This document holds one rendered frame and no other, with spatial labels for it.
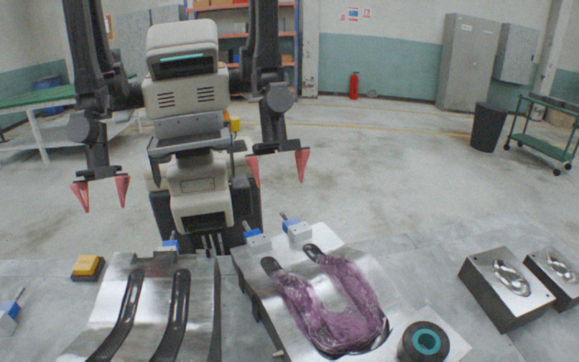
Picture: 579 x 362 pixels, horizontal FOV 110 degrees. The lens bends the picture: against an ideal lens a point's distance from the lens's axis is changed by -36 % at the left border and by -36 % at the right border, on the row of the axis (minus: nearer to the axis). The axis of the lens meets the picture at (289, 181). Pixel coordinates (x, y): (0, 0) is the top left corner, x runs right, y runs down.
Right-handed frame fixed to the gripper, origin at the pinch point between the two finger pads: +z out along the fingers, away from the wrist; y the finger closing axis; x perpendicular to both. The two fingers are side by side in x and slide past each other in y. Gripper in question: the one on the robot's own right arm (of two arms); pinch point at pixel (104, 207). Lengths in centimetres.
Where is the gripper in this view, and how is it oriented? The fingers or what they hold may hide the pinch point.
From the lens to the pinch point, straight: 73.0
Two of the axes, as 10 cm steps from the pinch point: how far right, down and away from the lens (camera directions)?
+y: 9.6, -1.4, 2.4
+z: 1.2, 9.9, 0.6
